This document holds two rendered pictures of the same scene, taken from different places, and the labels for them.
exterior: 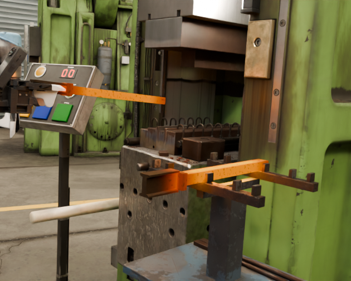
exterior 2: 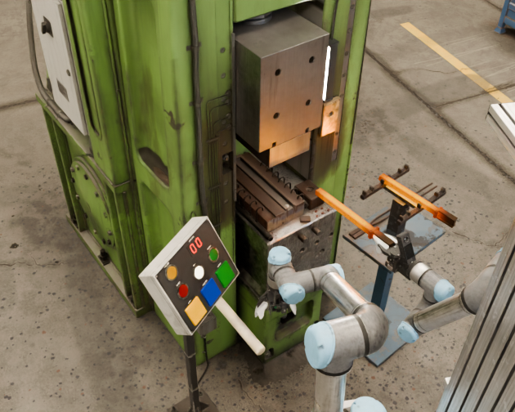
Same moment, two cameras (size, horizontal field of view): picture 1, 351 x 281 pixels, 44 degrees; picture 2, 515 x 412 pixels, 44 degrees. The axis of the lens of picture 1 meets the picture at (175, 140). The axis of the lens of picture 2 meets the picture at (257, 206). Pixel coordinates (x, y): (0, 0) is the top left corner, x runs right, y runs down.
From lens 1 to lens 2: 3.03 m
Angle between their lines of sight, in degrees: 82
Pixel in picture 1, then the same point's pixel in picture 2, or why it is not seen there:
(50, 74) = (183, 263)
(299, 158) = (347, 157)
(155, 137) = (284, 217)
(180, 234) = (329, 245)
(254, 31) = (329, 109)
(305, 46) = (352, 102)
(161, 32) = (289, 149)
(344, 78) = not seen: hidden behind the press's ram
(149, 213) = (302, 257)
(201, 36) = not seen: hidden behind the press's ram
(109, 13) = not seen: outside the picture
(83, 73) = (206, 231)
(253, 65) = (328, 127)
